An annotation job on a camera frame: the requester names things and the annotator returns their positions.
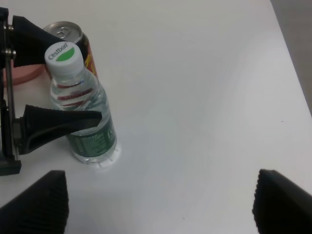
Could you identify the red soda can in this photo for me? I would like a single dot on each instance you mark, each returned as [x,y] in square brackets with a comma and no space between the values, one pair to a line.
[72,32]

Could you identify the clear water bottle green label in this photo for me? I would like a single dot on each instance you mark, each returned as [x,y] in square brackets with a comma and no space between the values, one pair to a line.
[75,88]

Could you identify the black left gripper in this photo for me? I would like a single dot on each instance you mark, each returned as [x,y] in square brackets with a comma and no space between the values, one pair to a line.
[40,125]

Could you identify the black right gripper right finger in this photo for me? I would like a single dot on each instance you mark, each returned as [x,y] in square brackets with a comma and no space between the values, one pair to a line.
[280,206]

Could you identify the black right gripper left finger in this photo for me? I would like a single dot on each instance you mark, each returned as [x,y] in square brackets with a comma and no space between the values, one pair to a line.
[43,208]

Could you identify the pink square plate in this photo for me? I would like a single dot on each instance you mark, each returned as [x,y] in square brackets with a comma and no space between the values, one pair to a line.
[25,74]

